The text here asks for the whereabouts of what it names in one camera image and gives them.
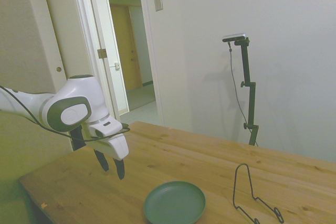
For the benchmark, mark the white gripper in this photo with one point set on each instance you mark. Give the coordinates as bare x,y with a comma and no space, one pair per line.
115,145

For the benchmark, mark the green round plate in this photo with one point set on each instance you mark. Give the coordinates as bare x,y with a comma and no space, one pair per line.
174,201

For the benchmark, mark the brass door strike plate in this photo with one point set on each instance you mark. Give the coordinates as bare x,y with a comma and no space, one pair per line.
102,53

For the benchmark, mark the white door latch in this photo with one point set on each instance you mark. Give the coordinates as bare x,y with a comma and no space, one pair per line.
116,65

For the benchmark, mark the brown hallway door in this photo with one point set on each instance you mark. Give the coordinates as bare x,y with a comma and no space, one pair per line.
126,51

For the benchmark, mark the black post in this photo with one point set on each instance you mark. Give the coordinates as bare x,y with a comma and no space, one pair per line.
77,140

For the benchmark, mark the white door frame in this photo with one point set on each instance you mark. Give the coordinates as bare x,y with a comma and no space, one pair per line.
151,51

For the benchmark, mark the black camera stand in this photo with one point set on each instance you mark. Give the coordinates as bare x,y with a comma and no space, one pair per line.
251,103

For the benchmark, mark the grey wall switch plate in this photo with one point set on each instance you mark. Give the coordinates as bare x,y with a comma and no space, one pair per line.
157,1

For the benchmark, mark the grey exterior camera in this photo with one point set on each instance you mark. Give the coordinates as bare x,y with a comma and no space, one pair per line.
235,36

